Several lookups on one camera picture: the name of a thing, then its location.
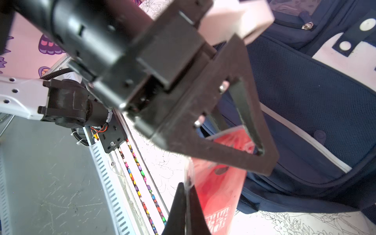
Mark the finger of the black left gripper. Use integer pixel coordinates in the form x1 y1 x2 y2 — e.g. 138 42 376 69
133 35 279 176

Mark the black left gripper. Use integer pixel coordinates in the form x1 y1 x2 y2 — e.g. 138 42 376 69
1 1 213 128

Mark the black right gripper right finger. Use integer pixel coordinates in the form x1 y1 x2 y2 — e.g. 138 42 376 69
186 186 211 235

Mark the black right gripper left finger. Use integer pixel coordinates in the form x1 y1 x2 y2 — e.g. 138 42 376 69
162 183 187 235

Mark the red pencil case package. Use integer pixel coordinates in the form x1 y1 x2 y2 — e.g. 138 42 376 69
187 126 255 235

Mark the navy blue backpack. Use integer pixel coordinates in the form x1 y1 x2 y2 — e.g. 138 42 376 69
238 1 376 221

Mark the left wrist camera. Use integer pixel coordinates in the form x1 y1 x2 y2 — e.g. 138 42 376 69
198 0 275 46

